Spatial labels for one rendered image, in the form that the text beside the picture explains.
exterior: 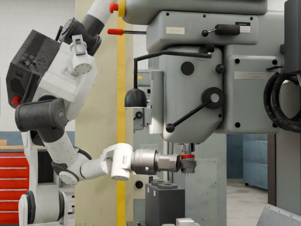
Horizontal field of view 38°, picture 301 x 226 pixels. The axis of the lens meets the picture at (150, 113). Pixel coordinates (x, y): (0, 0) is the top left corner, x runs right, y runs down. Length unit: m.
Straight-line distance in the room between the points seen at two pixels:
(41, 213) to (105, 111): 1.39
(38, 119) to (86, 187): 1.71
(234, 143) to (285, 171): 9.62
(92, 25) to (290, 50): 0.86
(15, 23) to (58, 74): 9.12
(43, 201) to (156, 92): 0.76
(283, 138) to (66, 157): 0.80
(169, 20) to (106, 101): 1.85
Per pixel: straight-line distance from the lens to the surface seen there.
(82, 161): 1.71
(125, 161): 1.51
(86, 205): 3.22
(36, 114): 1.53
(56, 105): 1.53
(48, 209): 1.95
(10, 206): 6.05
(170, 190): 1.91
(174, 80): 1.41
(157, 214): 1.92
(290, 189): 1.64
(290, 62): 1.28
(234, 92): 1.43
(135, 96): 1.37
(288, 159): 1.65
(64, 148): 1.63
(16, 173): 5.97
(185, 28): 1.40
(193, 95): 1.41
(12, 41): 10.67
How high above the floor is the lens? 1.37
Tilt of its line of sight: 1 degrees up
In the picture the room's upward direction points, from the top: straight up
